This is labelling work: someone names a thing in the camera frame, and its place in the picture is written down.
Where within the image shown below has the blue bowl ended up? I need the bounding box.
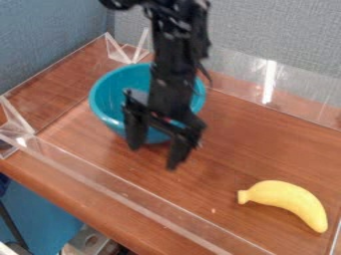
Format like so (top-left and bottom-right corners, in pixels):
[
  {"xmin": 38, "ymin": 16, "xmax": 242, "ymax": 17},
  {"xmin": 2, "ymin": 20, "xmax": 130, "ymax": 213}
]
[{"xmin": 89, "ymin": 63, "xmax": 206, "ymax": 144}]

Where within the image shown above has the black cable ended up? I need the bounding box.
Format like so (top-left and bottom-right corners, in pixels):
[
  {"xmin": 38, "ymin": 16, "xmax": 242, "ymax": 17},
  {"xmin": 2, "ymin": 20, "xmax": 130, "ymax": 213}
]
[{"xmin": 196, "ymin": 63, "xmax": 214, "ymax": 88}]

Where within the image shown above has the grey metal bracket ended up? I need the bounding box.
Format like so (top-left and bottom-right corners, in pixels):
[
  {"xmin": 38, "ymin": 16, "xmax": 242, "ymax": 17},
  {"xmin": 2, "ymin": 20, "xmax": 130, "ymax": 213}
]
[{"xmin": 59, "ymin": 225, "xmax": 119, "ymax": 255}]

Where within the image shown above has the clear acrylic barrier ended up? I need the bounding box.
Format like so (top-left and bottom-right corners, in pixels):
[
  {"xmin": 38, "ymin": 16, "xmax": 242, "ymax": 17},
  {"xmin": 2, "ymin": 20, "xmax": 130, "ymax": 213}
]
[{"xmin": 0, "ymin": 37, "xmax": 341, "ymax": 255}]

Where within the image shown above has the yellow toy banana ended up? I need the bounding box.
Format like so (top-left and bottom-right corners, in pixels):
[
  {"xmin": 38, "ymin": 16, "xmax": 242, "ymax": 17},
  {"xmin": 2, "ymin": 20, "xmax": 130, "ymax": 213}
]
[{"xmin": 237, "ymin": 180, "xmax": 329, "ymax": 233}]

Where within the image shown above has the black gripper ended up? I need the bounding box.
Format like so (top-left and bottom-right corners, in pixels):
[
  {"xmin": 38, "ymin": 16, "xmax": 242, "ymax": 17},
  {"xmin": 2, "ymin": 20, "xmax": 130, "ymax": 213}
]
[{"xmin": 123, "ymin": 67, "xmax": 206, "ymax": 170}]

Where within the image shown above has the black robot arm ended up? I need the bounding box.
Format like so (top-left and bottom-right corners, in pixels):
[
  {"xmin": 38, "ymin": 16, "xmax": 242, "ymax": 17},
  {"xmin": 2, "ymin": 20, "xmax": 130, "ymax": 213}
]
[{"xmin": 99, "ymin": 0, "xmax": 210, "ymax": 170}]

